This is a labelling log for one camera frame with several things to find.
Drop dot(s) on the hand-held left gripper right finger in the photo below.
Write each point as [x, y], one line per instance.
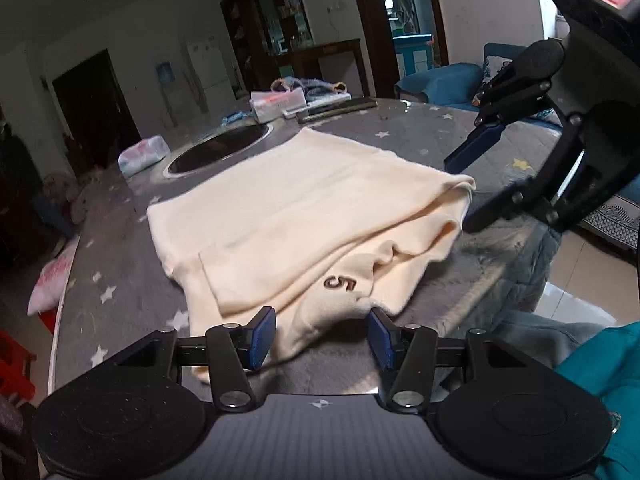
[380, 338]

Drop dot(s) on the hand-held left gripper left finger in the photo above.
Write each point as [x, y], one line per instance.
[262, 336]

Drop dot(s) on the white remote control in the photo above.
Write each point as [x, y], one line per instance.
[295, 111]

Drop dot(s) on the patterned sofa cushion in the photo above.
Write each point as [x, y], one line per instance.
[495, 67]

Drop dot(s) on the teal jacket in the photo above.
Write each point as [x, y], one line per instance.
[610, 375]

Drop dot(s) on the teal cabinet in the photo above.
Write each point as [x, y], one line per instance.
[412, 55]

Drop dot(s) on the dark wooden door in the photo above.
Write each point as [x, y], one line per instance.
[95, 110]

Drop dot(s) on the pink white tissue box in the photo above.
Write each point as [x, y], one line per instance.
[275, 105]

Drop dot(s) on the grey crumpled cloth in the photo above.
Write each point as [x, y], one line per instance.
[315, 87]

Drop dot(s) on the pink pillow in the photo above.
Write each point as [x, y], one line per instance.
[52, 280]

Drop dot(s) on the dark wooden display cabinet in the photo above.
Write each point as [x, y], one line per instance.
[265, 25]

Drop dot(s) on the red plastic stool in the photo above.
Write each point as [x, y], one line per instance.
[15, 365]

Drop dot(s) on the grey star-print table cover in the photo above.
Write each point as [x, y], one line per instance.
[125, 240]

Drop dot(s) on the white pink tissue pack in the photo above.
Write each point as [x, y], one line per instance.
[142, 155]

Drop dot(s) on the white refrigerator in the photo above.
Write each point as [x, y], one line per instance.
[210, 72]

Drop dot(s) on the blue sofa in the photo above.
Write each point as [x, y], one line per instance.
[440, 85]

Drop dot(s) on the dark patterned doormat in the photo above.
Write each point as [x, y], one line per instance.
[615, 220]

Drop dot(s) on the white water dispenser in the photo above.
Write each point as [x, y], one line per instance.
[167, 100]

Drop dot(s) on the wooden sideboard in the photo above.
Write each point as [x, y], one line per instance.
[325, 65]

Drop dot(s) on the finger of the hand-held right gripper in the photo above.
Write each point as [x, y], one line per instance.
[477, 147]
[495, 207]

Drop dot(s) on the round built-in induction cooker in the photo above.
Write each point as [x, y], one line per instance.
[217, 152]

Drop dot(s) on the grey garment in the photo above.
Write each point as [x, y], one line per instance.
[550, 332]

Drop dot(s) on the blue water bottle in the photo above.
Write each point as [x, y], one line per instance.
[164, 71]

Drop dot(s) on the cream sweatshirt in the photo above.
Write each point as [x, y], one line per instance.
[300, 210]

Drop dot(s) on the polka dot play tent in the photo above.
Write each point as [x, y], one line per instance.
[70, 200]

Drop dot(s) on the black smartphone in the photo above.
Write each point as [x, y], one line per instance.
[335, 109]

